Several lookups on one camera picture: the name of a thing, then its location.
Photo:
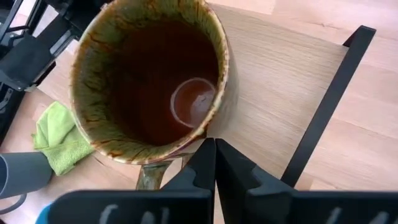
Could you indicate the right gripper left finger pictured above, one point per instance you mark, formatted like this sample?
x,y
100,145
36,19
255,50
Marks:
x,y
174,205

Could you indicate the brown glazed ceramic mug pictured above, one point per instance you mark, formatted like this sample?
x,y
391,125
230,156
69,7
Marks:
x,y
149,77

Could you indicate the wooden shelf with black frame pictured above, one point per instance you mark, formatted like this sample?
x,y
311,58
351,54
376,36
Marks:
x,y
280,93

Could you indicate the green cloth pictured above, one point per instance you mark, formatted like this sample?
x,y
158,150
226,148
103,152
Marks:
x,y
60,140

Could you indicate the grey mug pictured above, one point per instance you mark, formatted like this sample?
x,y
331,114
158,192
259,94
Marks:
x,y
21,172

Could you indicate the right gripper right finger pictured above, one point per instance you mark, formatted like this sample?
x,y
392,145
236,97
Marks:
x,y
264,205

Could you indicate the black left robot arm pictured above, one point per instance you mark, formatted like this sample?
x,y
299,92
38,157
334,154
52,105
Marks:
x,y
28,59

